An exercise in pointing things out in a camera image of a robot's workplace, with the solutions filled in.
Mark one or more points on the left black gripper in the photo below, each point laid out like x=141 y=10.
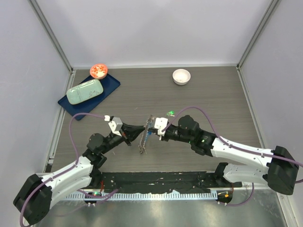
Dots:
x=129 y=128

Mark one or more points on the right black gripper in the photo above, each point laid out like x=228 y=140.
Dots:
x=164 y=138

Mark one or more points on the large keyring with blue handle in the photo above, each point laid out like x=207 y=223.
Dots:
x=145 y=134

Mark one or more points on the green tagged key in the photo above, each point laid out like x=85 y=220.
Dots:
x=170 y=114

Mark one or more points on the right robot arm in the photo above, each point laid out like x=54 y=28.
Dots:
x=275 y=168

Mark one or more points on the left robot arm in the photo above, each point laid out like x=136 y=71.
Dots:
x=40 y=193

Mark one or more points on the white ceramic bowl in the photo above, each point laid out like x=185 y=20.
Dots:
x=181 y=76

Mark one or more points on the pale green oblong dish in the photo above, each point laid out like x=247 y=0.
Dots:
x=84 y=91

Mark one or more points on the red patterned bowl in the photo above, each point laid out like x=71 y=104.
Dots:
x=98 y=71

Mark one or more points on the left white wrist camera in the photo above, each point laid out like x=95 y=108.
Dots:
x=115 y=125

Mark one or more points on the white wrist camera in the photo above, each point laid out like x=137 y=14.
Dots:
x=115 y=125
x=159 y=124

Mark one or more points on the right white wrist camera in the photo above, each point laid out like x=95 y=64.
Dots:
x=159 y=124

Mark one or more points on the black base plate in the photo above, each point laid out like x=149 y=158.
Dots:
x=163 y=182

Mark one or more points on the white slotted cable duct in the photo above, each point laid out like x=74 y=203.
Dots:
x=174 y=195

